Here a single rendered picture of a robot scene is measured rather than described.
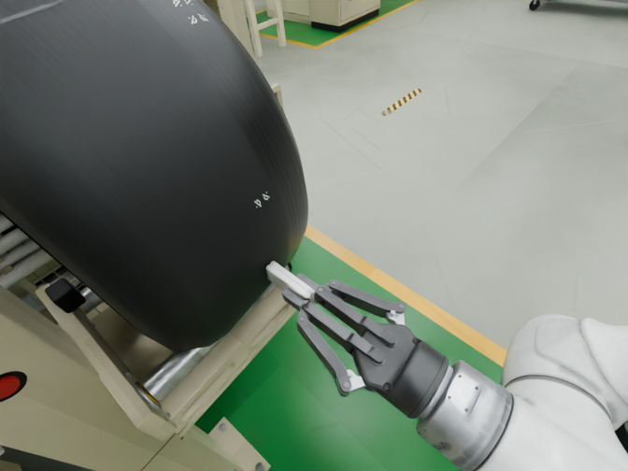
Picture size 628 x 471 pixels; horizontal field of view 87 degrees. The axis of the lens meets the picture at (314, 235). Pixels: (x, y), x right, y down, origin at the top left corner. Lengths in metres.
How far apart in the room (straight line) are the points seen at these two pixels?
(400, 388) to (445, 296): 1.43
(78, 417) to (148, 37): 0.57
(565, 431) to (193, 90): 0.46
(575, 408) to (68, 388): 0.64
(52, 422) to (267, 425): 0.97
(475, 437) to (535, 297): 1.59
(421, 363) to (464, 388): 0.04
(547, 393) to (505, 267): 1.58
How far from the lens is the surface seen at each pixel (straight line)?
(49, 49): 0.36
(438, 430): 0.38
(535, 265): 2.06
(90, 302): 0.84
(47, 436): 0.71
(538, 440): 0.39
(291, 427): 1.52
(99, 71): 0.35
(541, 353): 0.49
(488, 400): 0.38
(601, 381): 0.48
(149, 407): 0.61
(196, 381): 0.69
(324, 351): 0.39
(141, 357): 0.84
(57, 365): 0.62
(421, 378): 0.37
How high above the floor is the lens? 1.46
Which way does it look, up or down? 47 degrees down
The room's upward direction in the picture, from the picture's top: 8 degrees counter-clockwise
